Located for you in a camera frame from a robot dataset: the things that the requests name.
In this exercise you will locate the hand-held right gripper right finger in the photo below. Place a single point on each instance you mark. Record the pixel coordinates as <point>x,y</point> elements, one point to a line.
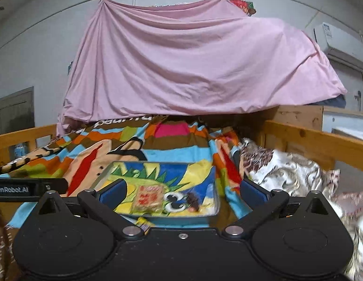
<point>254,193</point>

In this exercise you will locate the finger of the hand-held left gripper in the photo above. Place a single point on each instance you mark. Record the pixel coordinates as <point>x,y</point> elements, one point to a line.
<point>23,189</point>

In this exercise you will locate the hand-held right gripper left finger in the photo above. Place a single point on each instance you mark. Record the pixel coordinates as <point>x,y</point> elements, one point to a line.
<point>112,193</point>

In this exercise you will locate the grey metal tray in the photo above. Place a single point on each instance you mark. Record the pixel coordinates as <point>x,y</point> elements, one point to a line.
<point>158,175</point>

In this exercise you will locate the rice cracker snack packet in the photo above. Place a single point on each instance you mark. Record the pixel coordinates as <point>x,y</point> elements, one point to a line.
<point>147,199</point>

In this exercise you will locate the floral quilt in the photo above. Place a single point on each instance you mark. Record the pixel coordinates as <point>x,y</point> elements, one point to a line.
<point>286,172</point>

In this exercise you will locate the clear water bottle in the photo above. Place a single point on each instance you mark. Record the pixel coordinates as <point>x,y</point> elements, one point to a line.
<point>20,150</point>

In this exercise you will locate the colourful printed blanket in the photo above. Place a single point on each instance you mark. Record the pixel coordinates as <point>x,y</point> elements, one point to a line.
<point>90,152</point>

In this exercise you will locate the grey door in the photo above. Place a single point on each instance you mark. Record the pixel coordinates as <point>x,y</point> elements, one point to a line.
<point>16,114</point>

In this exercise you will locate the white cabinet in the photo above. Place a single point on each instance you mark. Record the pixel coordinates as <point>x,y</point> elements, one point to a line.
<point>345,120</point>

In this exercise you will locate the pink sheet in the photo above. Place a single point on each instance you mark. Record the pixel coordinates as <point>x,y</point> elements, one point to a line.
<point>184,64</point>

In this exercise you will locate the white air conditioner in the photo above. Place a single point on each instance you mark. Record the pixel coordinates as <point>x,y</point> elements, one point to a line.
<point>339,42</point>

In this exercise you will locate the red patterned cloth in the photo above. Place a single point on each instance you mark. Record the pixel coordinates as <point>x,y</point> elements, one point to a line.
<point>242,5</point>

